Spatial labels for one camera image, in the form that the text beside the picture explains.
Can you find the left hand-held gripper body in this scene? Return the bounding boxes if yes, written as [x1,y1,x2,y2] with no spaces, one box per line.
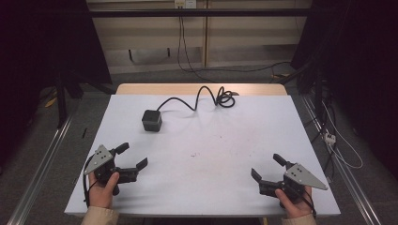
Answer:
[84,143,138,196]

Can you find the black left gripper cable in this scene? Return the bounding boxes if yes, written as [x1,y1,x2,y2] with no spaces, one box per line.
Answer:
[82,155,98,208]

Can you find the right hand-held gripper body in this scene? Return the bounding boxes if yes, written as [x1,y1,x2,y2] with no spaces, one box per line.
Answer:
[258,162,329,202]

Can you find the black wall cables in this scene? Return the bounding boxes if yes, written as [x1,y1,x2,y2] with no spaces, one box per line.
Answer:
[176,15,293,83]

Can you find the white table cover board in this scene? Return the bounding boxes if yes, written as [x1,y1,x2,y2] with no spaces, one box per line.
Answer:
[64,94,342,218]

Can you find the black horizontal frame bar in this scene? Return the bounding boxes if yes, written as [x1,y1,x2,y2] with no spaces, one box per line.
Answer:
[88,7,314,19]

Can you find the white floor cable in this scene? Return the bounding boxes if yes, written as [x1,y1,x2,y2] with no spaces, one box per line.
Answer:
[321,100,364,170]

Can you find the black curtain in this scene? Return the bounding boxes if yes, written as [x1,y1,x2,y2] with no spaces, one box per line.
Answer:
[290,0,398,181]
[0,0,113,170]

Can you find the aluminium floor rail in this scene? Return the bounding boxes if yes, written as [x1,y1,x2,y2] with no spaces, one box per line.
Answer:
[6,113,76,225]
[299,93,383,225]

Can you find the person's right hand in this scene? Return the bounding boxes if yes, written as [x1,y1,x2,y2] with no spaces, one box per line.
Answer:
[275,186,314,219]

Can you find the white wall socket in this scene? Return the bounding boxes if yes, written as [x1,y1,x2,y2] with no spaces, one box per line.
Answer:
[174,0,198,9]

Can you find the black metal stand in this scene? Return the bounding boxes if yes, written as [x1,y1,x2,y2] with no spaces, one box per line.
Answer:
[54,70,85,129]

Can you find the white power strip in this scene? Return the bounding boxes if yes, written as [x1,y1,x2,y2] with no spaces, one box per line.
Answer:
[323,131,338,145]

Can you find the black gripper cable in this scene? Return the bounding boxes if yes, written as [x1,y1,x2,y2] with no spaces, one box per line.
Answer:
[301,187,317,218]
[82,155,98,208]

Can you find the black adapter cable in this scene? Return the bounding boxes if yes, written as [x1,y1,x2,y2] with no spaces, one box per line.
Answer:
[156,85,239,113]

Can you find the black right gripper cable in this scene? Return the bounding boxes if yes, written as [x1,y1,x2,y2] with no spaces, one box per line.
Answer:
[301,187,317,218]

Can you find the black cube power adapter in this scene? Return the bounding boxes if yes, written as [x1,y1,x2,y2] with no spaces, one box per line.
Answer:
[141,109,163,133]

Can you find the person's left hand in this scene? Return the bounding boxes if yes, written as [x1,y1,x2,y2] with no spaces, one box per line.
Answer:
[88,171,121,210]

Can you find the wooden table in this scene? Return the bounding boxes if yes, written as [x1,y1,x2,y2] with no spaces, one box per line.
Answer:
[115,82,288,97]

